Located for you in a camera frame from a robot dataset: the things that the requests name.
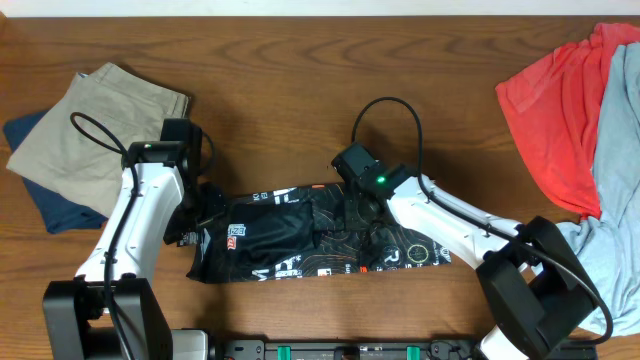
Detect black orange-patterned jersey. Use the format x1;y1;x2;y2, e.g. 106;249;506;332
182;183;451;284

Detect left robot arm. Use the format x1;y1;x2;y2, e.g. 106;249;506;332
42;119;224;359

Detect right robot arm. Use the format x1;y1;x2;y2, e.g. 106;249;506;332
331;143;599;359

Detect folded khaki trousers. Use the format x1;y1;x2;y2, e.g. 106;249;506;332
7;63;189;216

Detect folded navy blue garment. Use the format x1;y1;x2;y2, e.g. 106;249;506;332
3;110;107;234

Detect red t-shirt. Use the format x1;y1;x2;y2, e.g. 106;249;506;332
496;23;639;218

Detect light blue t-shirt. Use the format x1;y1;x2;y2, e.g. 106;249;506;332
558;43;639;336

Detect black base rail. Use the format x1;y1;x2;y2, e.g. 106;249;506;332
169;327;599;360

